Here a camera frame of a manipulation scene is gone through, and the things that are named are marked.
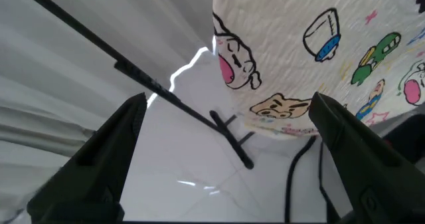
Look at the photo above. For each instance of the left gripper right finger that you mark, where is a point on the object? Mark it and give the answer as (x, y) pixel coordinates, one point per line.
(375, 174)

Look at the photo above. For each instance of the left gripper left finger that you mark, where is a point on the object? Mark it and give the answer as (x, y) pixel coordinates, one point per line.
(96, 177)

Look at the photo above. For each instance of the cream printed garment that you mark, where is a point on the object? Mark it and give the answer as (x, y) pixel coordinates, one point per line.
(282, 51)

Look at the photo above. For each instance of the black clothes rack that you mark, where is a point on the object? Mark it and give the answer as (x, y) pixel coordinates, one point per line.
(142, 81)

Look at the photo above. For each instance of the white curtain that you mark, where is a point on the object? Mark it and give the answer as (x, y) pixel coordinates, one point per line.
(50, 84)

